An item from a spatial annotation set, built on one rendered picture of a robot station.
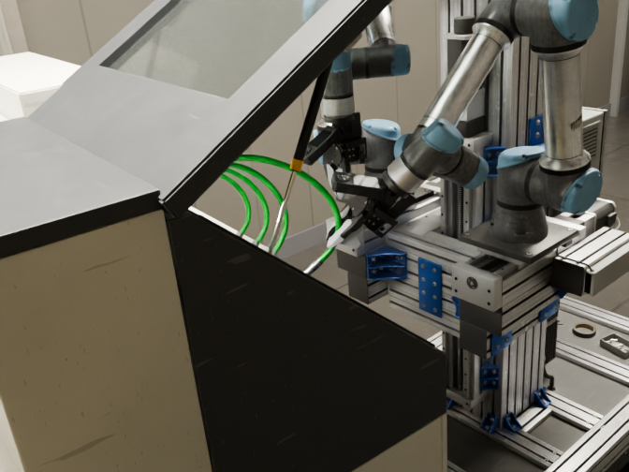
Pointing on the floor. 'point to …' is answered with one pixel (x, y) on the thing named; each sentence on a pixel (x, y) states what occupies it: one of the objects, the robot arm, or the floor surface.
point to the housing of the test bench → (89, 317)
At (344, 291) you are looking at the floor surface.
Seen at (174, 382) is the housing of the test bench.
